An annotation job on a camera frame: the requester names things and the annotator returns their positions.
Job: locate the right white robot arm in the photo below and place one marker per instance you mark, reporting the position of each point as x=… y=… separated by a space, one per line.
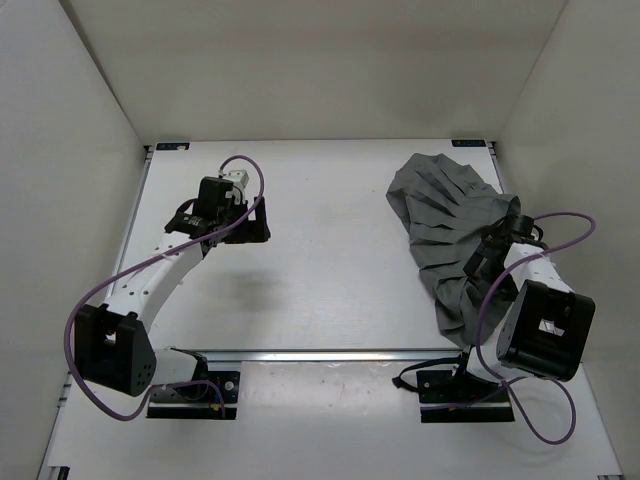
x=545 y=330

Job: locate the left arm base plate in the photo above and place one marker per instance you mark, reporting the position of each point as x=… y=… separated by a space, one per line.
x=201 y=402

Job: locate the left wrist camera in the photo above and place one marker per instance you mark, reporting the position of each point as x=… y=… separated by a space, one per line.
x=239 y=177

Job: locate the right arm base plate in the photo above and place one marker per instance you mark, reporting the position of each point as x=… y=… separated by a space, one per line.
x=448 y=394

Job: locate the aluminium table rail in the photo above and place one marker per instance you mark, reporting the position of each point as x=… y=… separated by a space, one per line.
x=327 y=355

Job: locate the left blue table label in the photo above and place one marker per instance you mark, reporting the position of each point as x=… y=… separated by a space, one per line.
x=172 y=146

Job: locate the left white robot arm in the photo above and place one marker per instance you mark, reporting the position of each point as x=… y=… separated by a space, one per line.
x=112 y=347

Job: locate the grey pleated skirt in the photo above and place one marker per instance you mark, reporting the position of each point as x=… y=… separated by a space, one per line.
x=445 y=207

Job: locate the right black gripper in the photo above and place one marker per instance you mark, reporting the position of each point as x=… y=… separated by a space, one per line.
x=485 y=251

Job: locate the blue table label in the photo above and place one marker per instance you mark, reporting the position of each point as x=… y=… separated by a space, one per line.
x=468 y=143
x=172 y=146

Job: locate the right blue table label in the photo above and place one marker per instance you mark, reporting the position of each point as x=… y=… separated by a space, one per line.
x=468 y=143

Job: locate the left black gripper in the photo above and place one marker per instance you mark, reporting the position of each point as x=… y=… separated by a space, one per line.
x=257 y=229

